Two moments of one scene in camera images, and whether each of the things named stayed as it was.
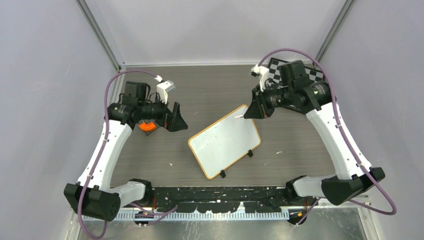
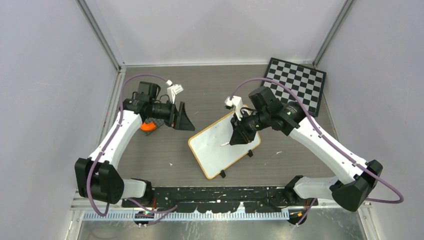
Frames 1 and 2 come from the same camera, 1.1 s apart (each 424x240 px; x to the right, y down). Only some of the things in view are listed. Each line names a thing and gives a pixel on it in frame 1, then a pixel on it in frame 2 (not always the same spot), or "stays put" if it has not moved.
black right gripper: [256, 110] → [246, 136]
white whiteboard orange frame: [220, 144] stays put
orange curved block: [147, 127] stays put
